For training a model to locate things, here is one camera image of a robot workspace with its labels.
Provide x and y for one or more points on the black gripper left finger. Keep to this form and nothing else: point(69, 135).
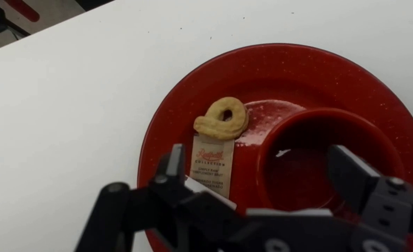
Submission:
point(172, 166)

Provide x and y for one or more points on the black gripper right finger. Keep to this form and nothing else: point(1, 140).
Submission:
point(363, 188)

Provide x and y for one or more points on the red mug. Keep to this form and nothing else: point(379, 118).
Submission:
point(281, 160)

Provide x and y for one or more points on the red round plate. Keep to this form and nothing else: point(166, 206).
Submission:
point(195, 219)

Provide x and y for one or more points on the white paper label tag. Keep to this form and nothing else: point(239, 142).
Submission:
point(212, 163)

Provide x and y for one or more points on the ring-shaped cookie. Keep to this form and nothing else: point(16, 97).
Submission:
point(226, 119)

